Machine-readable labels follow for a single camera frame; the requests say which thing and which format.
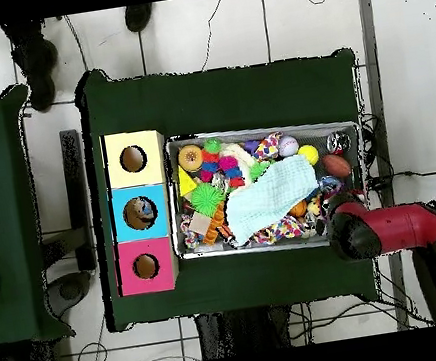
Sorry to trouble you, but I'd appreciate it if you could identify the wooden box with three holes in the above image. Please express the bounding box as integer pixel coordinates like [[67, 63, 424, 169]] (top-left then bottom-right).
[[95, 126, 186, 298]]

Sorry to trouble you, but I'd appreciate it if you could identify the white baseball toy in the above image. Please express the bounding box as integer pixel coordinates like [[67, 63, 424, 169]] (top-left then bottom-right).
[[275, 133, 301, 159]]

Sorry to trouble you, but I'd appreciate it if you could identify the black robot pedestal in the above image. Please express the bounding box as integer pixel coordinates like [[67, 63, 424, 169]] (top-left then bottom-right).
[[193, 301, 298, 361]]

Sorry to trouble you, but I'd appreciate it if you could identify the dark green table cloth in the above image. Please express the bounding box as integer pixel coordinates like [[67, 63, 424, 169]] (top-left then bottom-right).
[[71, 31, 392, 339]]

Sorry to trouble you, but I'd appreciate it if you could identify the yellow toy cheese wedge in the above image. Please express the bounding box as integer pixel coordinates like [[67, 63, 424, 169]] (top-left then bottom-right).
[[174, 162, 200, 198]]

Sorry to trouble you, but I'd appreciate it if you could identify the plain wooden cube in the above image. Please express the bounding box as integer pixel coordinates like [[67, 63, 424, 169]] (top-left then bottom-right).
[[187, 210, 216, 238]]

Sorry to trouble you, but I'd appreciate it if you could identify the crushed red silver can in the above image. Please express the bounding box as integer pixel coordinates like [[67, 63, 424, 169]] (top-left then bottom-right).
[[324, 130, 353, 156]]

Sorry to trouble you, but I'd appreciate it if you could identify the plain green spiky ball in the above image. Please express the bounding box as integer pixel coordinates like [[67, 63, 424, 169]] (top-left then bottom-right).
[[187, 179, 228, 220]]

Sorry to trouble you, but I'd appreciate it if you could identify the black upright panel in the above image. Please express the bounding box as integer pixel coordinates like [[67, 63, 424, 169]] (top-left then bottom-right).
[[57, 128, 100, 273]]

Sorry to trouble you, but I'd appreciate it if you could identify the wire mesh bin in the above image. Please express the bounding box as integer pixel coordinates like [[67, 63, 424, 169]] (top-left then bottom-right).
[[157, 108, 376, 270]]

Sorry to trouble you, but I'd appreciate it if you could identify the orange plastic toy block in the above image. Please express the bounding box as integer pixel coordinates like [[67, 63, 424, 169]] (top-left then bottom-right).
[[196, 201, 232, 246]]

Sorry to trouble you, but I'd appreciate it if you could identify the dark green side table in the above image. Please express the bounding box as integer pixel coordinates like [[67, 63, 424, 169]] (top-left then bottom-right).
[[0, 81, 76, 347]]

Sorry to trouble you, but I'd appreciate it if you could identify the yellow ball toy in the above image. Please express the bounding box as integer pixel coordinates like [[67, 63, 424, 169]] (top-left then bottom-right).
[[296, 143, 321, 168]]

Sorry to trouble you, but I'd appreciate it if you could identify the toy burger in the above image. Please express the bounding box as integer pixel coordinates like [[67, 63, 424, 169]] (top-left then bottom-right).
[[176, 143, 206, 174]]

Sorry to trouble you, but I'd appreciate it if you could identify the brown toy football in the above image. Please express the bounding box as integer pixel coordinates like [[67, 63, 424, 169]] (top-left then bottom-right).
[[320, 151, 354, 182]]

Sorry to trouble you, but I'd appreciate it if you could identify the mint green cloth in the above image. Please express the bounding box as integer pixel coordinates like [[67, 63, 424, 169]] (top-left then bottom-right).
[[218, 151, 327, 247]]

